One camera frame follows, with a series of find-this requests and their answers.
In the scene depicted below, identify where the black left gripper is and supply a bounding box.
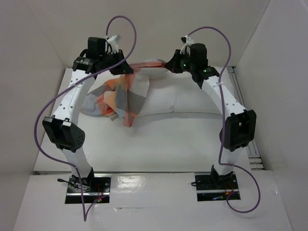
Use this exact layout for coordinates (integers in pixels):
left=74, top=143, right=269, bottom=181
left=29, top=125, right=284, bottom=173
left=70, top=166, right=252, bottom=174
left=99, top=49, right=133, bottom=76

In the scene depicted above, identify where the white pillow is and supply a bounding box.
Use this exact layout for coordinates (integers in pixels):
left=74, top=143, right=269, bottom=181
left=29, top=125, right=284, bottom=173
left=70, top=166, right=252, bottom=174
left=138, top=67, right=220, bottom=116

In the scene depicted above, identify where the orange grey checked pillowcase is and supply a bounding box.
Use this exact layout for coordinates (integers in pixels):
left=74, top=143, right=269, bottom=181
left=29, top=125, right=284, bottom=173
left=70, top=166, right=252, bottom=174
left=80, top=59, right=167, bottom=127

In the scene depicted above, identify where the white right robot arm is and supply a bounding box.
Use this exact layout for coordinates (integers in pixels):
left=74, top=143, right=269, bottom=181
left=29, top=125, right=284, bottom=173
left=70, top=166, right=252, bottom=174
left=165, top=42, right=257, bottom=189

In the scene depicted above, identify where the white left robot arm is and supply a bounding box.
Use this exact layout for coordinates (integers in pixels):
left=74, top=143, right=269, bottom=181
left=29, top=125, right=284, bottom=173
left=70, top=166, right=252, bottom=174
left=42, top=35, right=133, bottom=192

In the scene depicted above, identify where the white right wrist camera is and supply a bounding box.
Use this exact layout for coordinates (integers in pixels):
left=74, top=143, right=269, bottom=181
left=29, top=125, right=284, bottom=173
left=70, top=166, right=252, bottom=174
left=180, top=35, right=194, bottom=54

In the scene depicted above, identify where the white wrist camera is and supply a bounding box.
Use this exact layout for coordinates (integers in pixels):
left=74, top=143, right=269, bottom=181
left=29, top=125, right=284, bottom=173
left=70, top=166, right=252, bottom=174
left=106, top=34, right=122, bottom=54
left=180, top=35, right=194, bottom=54

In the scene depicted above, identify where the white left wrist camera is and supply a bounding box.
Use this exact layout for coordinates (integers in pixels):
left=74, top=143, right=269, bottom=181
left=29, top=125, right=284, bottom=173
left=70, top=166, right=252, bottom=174
left=106, top=34, right=122, bottom=54

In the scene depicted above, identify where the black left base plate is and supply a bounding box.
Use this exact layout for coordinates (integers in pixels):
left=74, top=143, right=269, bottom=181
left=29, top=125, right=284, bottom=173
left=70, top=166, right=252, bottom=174
left=64, top=174, right=111, bottom=204

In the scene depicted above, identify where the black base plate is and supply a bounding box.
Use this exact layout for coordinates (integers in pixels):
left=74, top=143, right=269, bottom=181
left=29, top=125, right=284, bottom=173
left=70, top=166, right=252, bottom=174
left=191, top=172, right=241, bottom=202
left=64, top=174, right=111, bottom=204

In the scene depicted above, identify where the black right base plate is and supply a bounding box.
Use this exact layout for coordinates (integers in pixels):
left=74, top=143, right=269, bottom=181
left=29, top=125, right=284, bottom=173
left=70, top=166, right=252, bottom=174
left=191, top=172, right=241, bottom=202

